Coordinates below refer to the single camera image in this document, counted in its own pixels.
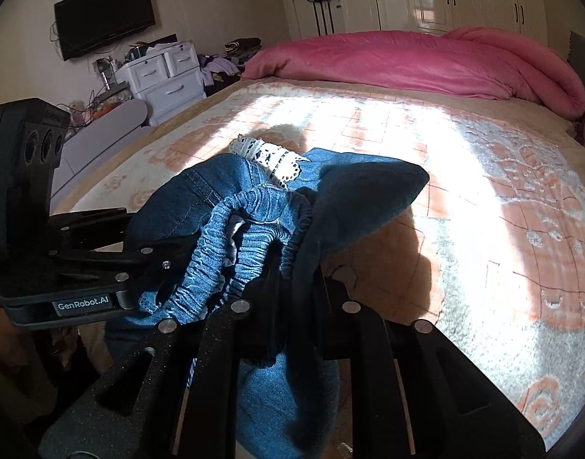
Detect pink duvet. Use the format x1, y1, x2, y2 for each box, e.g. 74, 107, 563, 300
242, 26, 585, 120

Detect grey headboard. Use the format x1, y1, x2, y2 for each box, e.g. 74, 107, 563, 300
567, 30, 585, 68

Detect grey padded bench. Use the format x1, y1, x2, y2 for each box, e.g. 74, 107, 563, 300
51, 100, 152, 197

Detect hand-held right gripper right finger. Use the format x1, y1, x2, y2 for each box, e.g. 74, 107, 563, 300
316, 272, 546, 459

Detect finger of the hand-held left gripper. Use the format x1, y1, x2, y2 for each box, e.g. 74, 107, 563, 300
55, 246, 176, 295
48, 208, 133, 249

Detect orange and white printed blanket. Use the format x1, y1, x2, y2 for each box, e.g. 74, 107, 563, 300
51, 79, 585, 450

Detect light purple cloth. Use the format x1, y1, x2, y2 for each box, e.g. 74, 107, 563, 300
199, 55, 240, 88

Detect black wall television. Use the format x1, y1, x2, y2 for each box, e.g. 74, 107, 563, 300
53, 0, 158, 62

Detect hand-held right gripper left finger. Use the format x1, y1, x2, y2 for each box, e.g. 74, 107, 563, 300
39, 268, 284, 459

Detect blue denim pants with lace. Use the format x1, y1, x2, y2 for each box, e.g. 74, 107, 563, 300
103, 136, 432, 459

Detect dark folded cloth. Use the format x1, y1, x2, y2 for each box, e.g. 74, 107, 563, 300
224, 37, 263, 58

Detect white drawer cabinet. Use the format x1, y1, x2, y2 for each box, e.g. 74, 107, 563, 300
114, 41, 207, 127

